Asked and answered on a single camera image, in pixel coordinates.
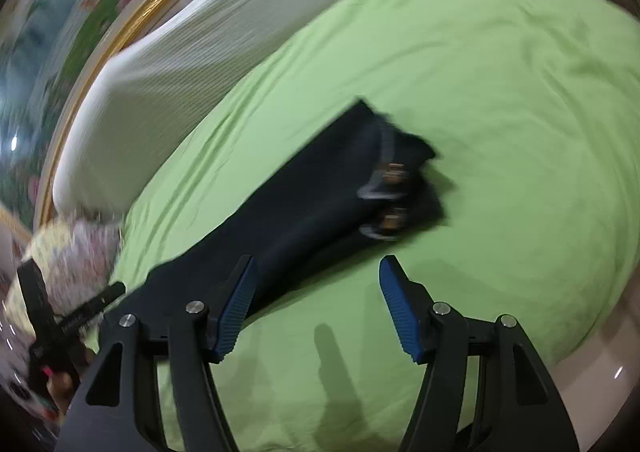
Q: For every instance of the yellow patterned pillow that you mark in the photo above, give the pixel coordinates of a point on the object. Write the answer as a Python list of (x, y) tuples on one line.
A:
[(40, 253)]

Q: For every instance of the floral pillow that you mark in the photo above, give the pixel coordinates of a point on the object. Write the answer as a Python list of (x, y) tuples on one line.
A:
[(81, 268)]

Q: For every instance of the green bed sheet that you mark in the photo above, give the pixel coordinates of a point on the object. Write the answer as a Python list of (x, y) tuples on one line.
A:
[(492, 146)]

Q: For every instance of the gold framed floral painting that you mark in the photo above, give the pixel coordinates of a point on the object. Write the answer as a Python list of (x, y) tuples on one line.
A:
[(44, 46)]

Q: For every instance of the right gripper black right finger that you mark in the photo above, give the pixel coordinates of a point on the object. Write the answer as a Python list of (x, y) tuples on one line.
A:
[(485, 387)]

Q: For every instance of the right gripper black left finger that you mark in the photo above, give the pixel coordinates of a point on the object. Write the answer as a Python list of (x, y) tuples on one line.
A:
[(152, 372)]

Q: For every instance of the left hand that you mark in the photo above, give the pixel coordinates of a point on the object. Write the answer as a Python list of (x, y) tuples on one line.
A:
[(62, 390)]

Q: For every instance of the black pants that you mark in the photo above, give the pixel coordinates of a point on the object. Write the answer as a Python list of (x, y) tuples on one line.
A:
[(359, 181)]

